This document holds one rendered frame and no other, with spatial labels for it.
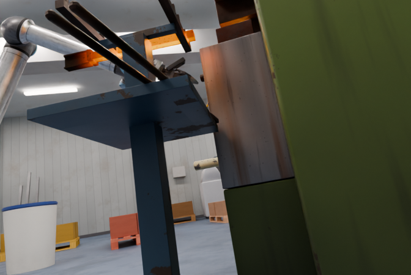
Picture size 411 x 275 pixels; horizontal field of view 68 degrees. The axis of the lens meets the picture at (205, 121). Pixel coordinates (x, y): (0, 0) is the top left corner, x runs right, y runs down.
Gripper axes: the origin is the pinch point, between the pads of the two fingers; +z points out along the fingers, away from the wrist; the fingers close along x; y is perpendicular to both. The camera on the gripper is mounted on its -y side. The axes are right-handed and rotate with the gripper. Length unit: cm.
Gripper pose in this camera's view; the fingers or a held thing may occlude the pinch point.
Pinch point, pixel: (196, 81)
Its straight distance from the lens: 165.1
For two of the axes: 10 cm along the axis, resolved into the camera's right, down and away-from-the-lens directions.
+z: 9.2, 3.8, 0.4
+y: -3.5, 8.8, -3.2
